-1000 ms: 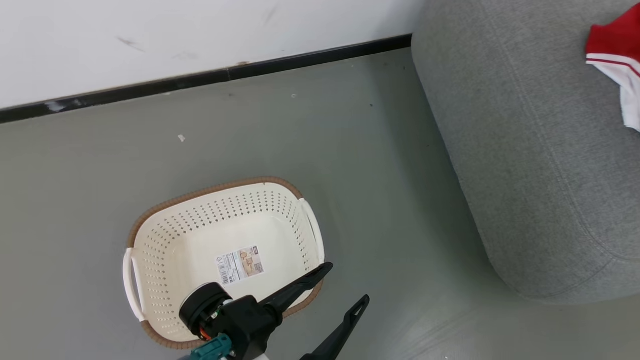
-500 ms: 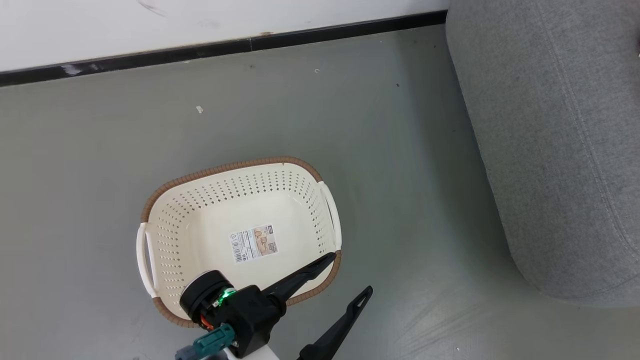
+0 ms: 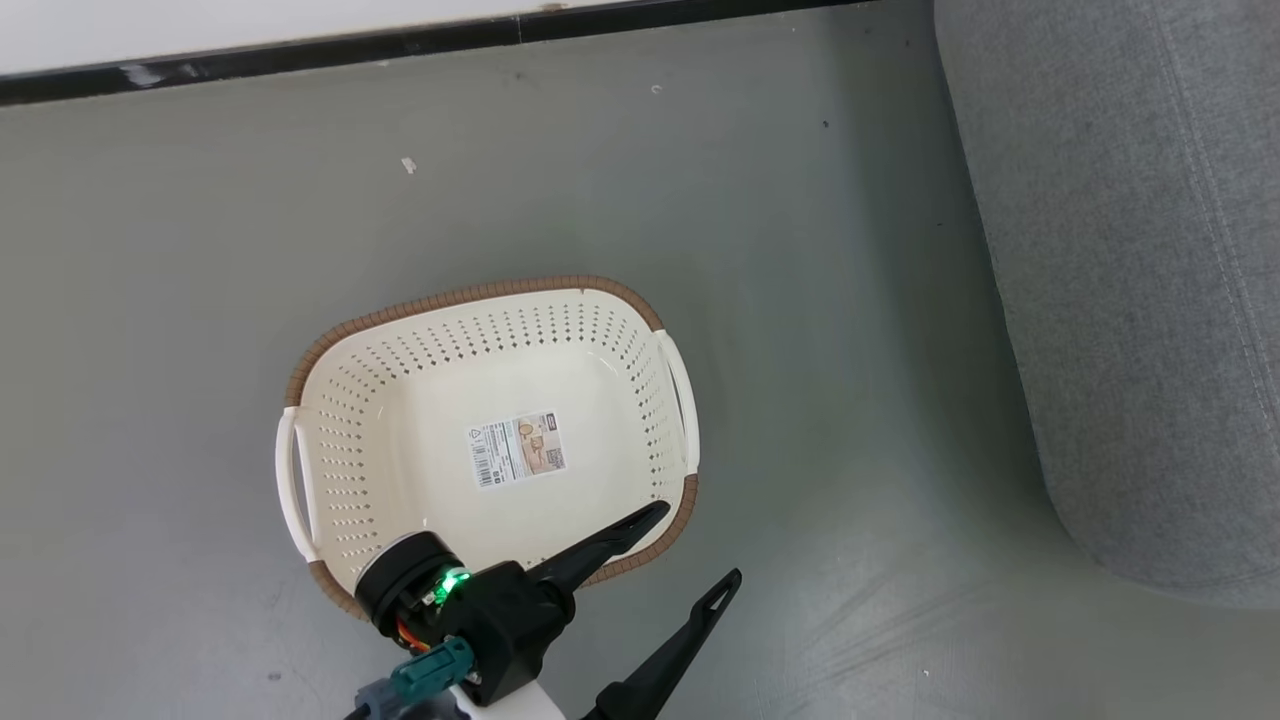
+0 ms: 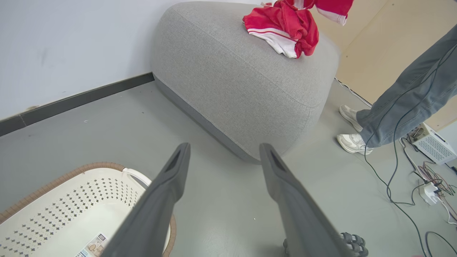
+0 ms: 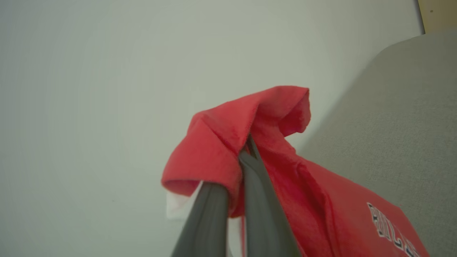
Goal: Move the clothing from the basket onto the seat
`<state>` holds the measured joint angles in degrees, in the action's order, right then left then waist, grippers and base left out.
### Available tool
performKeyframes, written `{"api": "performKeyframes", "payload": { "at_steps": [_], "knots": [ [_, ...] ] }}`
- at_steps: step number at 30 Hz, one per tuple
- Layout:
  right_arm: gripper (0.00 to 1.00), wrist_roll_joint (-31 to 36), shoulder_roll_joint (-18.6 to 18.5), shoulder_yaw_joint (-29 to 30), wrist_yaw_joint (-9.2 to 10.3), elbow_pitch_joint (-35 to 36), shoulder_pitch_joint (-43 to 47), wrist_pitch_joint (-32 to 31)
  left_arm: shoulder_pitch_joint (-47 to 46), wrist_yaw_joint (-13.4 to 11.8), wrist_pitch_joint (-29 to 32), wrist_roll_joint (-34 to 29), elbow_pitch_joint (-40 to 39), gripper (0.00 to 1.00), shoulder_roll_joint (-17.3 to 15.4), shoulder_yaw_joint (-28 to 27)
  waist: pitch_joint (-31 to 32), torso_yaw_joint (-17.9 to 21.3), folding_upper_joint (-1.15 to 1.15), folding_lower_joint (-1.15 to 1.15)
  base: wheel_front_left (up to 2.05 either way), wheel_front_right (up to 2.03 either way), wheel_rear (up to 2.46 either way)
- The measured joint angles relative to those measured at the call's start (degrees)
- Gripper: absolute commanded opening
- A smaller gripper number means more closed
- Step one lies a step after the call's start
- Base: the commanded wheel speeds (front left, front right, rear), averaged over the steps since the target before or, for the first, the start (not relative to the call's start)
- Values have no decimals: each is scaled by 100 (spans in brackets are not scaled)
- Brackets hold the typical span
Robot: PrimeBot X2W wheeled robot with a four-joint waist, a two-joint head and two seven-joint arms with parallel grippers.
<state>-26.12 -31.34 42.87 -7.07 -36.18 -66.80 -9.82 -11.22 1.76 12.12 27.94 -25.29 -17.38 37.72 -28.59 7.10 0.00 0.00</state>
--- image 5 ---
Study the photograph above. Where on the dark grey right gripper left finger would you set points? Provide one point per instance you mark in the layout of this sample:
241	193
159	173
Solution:
207	225

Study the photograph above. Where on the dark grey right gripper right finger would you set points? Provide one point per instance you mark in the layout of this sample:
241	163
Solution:
264	214

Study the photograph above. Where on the red printed t-shirt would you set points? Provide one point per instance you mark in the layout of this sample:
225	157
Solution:
321	200

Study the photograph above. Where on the grey fabric sofa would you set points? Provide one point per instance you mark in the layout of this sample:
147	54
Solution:
403	125

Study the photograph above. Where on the beige wooden wall panel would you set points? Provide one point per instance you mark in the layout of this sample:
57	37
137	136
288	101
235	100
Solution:
439	14

